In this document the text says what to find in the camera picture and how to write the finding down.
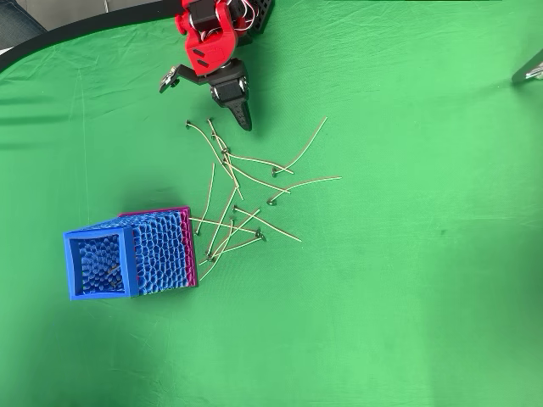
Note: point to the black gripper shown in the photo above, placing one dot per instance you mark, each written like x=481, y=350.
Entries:
x=226, y=81

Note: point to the candle wick with metal base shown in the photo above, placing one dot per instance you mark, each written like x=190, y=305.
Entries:
x=271, y=186
x=258, y=232
x=234, y=208
x=212, y=259
x=264, y=238
x=272, y=202
x=208, y=255
x=197, y=232
x=209, y=121
x=114, y=283
x=275, y=172
x=225, y=150
x=231, y=219
x=188, y=124

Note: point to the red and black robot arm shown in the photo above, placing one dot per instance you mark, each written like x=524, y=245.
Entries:
x=208, y=48

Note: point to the blue and magenta lattice basket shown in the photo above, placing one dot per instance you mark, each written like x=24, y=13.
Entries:
x=161, y=250

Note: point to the green cloth with black rim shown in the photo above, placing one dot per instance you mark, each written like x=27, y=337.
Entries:
x=382, y=263

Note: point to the dark blue seat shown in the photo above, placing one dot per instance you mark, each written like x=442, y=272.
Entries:
x=17, y=21

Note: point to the bent metal stand pole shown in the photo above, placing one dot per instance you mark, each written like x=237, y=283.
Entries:
x=524, y=71

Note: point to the clear plastic clamp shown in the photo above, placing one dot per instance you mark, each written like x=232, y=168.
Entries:
x=536, y=74

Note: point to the small camera board on mount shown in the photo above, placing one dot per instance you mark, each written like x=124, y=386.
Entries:
x=169, y=79

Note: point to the black grid base plate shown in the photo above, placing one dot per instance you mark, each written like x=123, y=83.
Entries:
x=259, y=19

